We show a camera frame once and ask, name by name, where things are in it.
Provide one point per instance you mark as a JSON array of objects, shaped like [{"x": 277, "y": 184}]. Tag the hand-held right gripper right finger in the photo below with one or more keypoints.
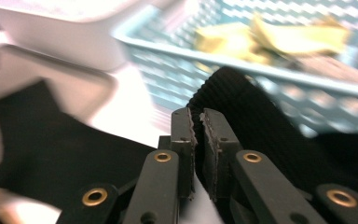
[{"x": 219, "y": 161}]

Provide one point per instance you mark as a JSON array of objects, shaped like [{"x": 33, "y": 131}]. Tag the white divided storage box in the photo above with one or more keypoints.
[{"x": 74, "y": 40}]

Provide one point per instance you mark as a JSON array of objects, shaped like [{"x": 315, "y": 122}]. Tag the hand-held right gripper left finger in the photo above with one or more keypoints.
[{"x": 185, "y": 161}]

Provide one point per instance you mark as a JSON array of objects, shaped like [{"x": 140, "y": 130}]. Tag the blue perforated plastic basket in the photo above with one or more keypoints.
[{"x": 167, "y": 77}]

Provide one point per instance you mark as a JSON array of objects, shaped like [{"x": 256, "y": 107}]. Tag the black sock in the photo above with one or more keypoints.
[
  {"x": 261, "y": 124},
  {"x": 59, "y": 149}
]

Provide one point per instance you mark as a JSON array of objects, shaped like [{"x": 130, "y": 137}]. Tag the white table mat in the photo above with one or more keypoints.
[{"x": 130, "y": 109}]

